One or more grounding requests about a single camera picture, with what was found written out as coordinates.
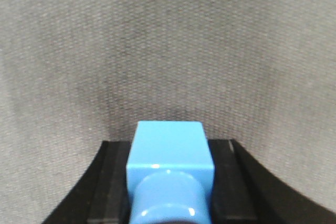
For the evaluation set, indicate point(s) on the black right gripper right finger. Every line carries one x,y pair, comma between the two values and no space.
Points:
246,192

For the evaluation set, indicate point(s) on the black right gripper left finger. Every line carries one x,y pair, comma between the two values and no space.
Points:
100,195

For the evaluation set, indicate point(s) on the light blue block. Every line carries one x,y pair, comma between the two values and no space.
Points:
170,173

